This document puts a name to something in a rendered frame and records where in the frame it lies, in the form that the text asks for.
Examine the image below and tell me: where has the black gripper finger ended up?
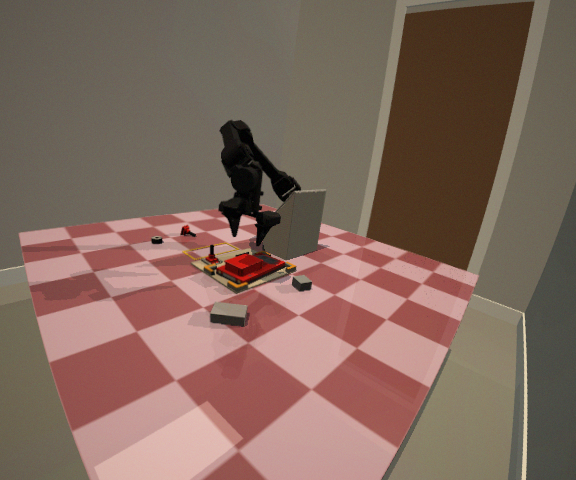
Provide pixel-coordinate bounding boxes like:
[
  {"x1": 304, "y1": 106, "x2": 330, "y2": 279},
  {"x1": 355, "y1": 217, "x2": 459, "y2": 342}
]
[
  {"x1": 221, "y1": 212, "x2": 241, "y2": 237},
  {"x1": 255, "y1": 224, "x2": 275, "y2": 246}
]

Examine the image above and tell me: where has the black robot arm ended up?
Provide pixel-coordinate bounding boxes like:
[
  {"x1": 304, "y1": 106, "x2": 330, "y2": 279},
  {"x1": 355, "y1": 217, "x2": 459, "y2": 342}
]
[{"x1": 219, "y1": 120, "x2": 301, "y2": 219}]

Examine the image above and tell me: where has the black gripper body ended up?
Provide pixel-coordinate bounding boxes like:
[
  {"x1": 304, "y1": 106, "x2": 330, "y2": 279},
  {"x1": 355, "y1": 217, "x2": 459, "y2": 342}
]
[{"x1": 218, "y1": 188, "x2": 281, "y2": 226}]

